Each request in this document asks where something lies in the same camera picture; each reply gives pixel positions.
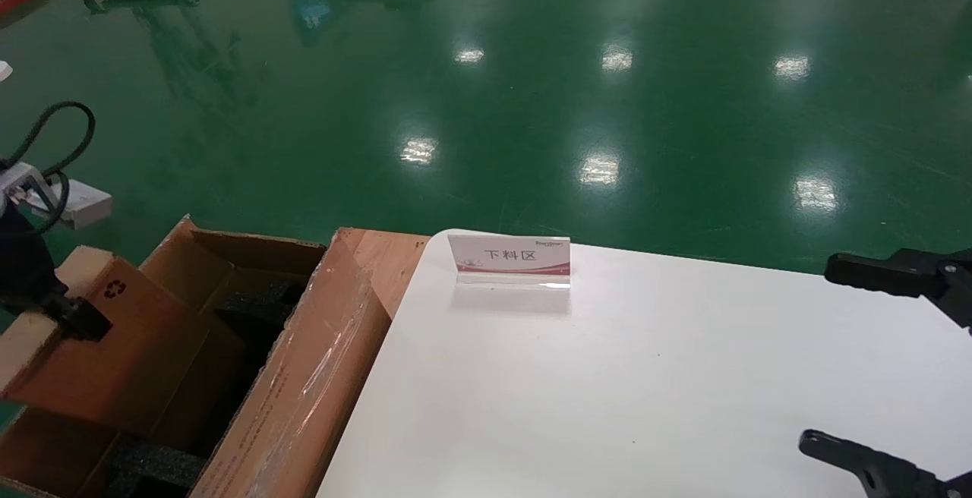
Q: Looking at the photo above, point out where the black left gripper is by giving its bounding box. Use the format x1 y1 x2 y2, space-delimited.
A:
0 206 113 342

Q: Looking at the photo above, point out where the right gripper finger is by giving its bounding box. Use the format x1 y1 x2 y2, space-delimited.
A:
825 247 972 329
799 430 972 498

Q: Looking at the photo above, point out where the small cardboard box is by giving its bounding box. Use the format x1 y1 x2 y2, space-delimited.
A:
0 246 250 434

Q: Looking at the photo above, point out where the large cardboard box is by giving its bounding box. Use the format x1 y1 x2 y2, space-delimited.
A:
0 216 431 498

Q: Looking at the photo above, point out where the black foam insert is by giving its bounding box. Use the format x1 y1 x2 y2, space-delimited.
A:
106 274 308 498

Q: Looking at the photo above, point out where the acrylic table sign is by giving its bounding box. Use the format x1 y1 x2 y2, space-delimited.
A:
448 234 573 291

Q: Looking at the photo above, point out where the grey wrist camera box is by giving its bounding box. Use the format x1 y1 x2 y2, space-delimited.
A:
57 179 114 230

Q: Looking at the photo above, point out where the silver camera mount bracket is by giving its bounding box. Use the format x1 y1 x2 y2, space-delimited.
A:
0 162 58 215

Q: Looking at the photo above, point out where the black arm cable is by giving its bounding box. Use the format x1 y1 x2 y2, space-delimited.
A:
0 101 96 238

